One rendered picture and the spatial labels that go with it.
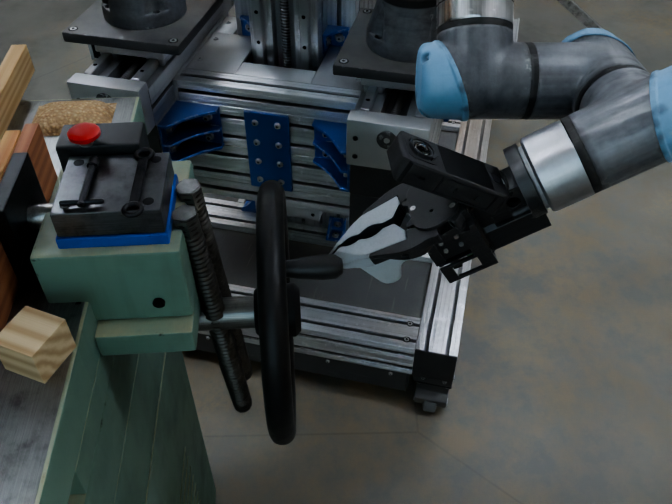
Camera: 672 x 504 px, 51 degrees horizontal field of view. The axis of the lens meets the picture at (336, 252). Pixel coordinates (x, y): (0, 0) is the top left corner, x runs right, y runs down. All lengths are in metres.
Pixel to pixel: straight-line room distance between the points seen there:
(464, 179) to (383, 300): 1.00
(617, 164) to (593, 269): 1.45
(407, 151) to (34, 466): 0.39
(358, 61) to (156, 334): 0.66
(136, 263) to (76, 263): 0.05
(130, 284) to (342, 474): 0.99
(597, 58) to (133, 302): 0.50
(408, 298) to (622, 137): 1.04
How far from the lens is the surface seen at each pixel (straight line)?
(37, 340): 0.64
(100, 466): 0.74
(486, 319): 1.88
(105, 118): 0.94
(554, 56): 0.72
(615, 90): 0.67
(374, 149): 1.16
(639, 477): 1.72
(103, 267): 0.67
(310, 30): 1.37
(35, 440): 0.63
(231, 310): 0.77
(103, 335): 0.72
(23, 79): 1.05
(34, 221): 0.73
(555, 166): 0.64
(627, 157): 0.65
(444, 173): 0.61
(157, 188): 0.65
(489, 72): 0.70
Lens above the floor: 1.40
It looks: 44 degrees down
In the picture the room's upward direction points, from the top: straight up
